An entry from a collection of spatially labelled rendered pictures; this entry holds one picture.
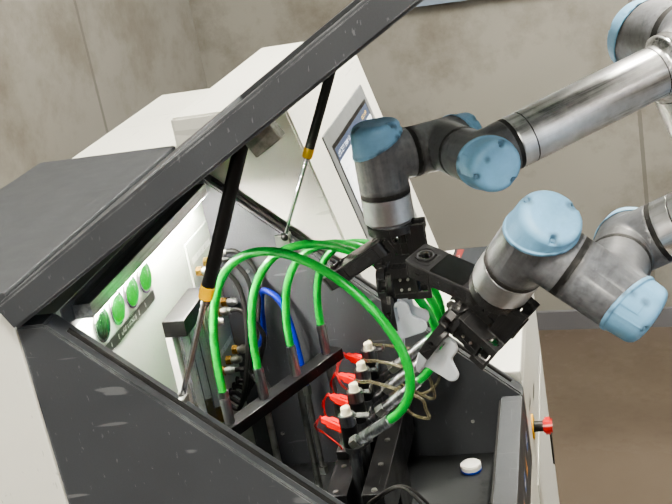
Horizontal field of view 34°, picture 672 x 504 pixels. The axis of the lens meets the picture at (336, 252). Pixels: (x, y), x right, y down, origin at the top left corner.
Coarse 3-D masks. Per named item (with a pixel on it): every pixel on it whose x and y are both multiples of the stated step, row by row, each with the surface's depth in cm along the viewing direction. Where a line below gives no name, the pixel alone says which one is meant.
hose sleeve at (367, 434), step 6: (378, 420) 163; (384, 420) 161; (372, 426) 163; (378, 426) 162; (384, 426) 162; (390, 426) 162; (360, 432) 166; (366, 432) 164; (372, 432) 163; (378, 432) 163; (360, 438) 165; (366, 438) 165; (360, 444) 166
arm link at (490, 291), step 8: (480, 264) 127; (480, 272) 126; (480, 280) 127; (488, 280) 125; (480, 288) 127; (488, 288) 126; (496, 288) 125; (488, 296) 127; (496, 296) 126; (504, 296) 125; (512, 296) 125; (520, 296) 125; (528, 296) 126; (496, 304) 127; (504, 304) 127; (512, 304) 127; (520, 304) 127
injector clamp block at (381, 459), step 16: (384, 432) 195; (400, 432) 195; (384, 448) 190; (400, 448) 194; (336, 464) 187; (384, 464) 185; (400, 464) 192; (336, 480) 183; (352, 480) 183; (368, 480) 181; (384, 480) 180; (400, 480) 191; (336, 496) 178; (352, 496) 181; (368, 496) 177; (400, 496) 190
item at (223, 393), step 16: (240, 256) 166; (256, 256) 164; (288, 256) 160; (304, 256) 159; (224, 272) 169; (320, 272) 158; (336, 272) 157; (352, 288) 156; (368, 304) 155; (384, 320) 155; (400, 352) 155; (224, 384) 180; (400, 416) 160
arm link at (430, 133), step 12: (432, 120) 161; (444, 120) 160; (456, 120) 160; (468, 120) 161; (420, 132) 159; (432, 132) 158; (444, 132) 155; (420, 144) 158; (432, 144) 157; (420, 156) 158; (432, 156) 157; (420, 168) 159; (432, 168) 160
